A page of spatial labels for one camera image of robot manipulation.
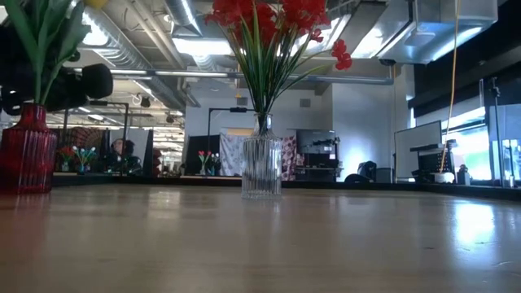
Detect red artificial flower bunch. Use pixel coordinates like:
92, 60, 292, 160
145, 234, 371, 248
203, 0, 282, 123
256, 0, 331, 123
268, 38, 353, 123

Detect yellow artificial tulip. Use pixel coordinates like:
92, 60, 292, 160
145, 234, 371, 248
48, 0, 110, 98
34, 0, 68, 106

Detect clear ribbed glass vase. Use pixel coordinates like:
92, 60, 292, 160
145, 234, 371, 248
240, 113, 283, 200

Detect pink tulips in vase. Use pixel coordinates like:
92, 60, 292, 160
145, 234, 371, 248
197, 149, 213, 177

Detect red flowers in vase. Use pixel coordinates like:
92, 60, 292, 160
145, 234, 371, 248
58, 145, 77, 173

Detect red ribbed glass vase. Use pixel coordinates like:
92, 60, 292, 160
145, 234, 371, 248
0, 103, 59, 195

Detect patterned curtain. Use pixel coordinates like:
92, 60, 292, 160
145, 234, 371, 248
218, 128, 299, 182

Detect black monitor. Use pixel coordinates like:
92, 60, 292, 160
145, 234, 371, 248
296, 129, 337, 155

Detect black partition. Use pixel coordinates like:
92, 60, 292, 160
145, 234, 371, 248
185, 134, 221, 177

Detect black chair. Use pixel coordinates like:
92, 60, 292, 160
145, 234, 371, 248
344, 160, 379, 184

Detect grey ceiling pipe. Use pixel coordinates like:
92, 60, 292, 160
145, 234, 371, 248
72, 68, 395, 85

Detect ceiling light panel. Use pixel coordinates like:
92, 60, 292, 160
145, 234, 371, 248
173, 37, 233, 57

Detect whiteboard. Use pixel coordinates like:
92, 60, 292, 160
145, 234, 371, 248
393, 120, 444, 183

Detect black equipment desk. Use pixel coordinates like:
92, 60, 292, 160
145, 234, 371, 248
409, 139, 458, 185

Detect large silver air unit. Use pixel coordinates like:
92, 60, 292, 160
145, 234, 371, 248
352, 0, 500, 66

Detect metal stand pole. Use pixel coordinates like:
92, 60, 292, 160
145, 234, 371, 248
487, 76, 505, 189

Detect black camera gantry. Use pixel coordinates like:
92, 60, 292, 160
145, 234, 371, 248
206, 106, 256, 154

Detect silver ventilation duct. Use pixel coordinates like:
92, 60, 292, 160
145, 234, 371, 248
79, 0, 192, 111

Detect yellow hanging cable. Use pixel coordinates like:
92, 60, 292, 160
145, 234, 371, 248
438, 0, 463, 174

